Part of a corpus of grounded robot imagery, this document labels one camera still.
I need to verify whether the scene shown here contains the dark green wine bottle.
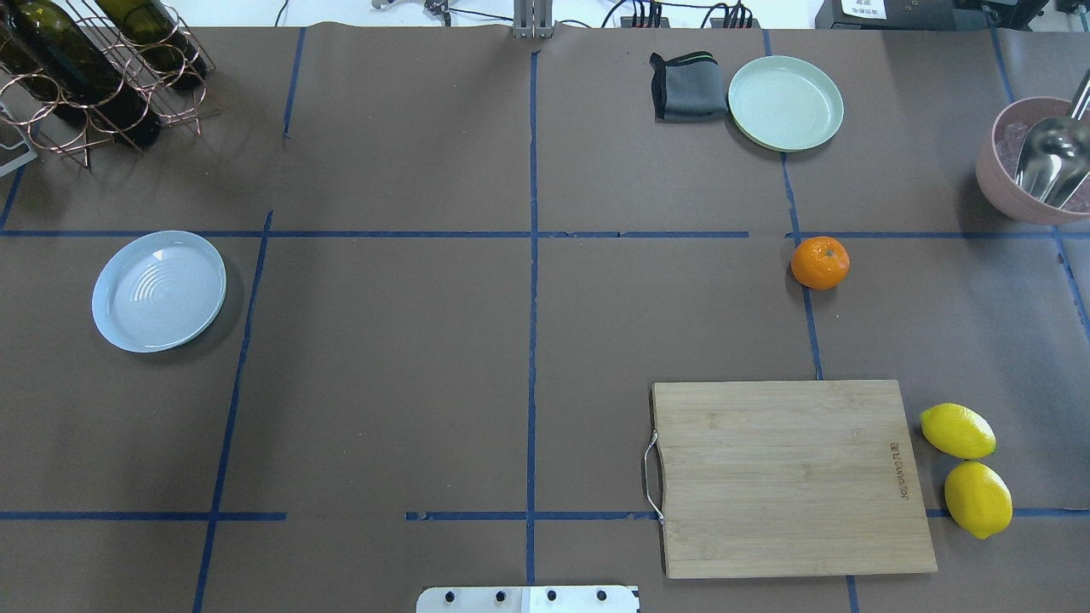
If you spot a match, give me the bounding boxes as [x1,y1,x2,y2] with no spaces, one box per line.
[3,1,161,151]

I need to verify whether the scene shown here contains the light blue plate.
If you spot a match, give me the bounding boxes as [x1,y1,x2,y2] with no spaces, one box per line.
[92,230,228,353]

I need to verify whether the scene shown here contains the orange mandarin fruit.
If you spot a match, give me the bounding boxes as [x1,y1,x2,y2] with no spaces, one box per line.
[790,236,852,290]

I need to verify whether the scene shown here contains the yellow lemon outer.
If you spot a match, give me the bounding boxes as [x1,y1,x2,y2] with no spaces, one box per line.
[943,461,1013,540]

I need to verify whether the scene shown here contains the pink bowl with ice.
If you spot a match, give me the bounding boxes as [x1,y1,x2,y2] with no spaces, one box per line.
[976,96,1087,226]

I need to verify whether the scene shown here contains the copper wire wine rack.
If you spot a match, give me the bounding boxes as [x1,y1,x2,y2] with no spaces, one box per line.
[3,1,223,168]

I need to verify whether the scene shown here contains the yellow lemon near board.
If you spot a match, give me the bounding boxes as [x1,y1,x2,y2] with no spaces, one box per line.
[920,402,997,461]

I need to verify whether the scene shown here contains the bamboo cutting board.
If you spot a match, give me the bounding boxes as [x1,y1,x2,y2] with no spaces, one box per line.
[649,380,938,581]

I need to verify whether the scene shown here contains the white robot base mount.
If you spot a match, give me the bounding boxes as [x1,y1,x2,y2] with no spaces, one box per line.
[416,582,641,612]

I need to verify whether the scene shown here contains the light green plate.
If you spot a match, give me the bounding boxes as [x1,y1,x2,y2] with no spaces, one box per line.
[727,55,846,152]

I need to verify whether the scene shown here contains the grey folded cloth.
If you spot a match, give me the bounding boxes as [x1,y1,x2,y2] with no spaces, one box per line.
[649,50,728,123]

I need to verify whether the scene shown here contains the metal scoop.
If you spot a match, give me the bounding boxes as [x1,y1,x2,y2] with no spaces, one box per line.
[1013,72,1089,209]

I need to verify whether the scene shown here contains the aluminium frame post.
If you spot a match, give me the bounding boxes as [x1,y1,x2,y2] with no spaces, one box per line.
[513,0,555,40]

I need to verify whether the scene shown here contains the black power strip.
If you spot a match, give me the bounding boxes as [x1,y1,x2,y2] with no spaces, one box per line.
[600,1,759,31]

